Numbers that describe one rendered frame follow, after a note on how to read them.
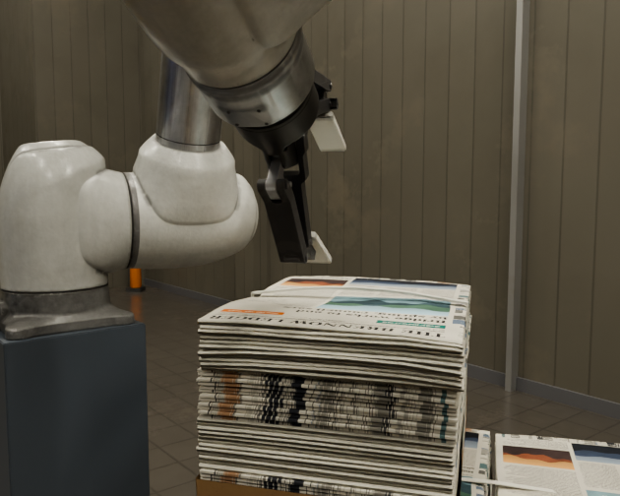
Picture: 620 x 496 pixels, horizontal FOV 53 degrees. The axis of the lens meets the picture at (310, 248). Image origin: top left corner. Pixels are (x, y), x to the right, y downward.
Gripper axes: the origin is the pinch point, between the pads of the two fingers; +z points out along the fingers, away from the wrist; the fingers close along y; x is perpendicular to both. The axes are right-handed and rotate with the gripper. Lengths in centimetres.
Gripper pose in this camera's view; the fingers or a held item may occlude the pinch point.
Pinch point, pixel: (324, 198)
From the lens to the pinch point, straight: 68.5
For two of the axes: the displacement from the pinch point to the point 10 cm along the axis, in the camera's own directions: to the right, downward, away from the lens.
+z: 2.6, 3.7, 8.9
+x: 9.6, 0.3, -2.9
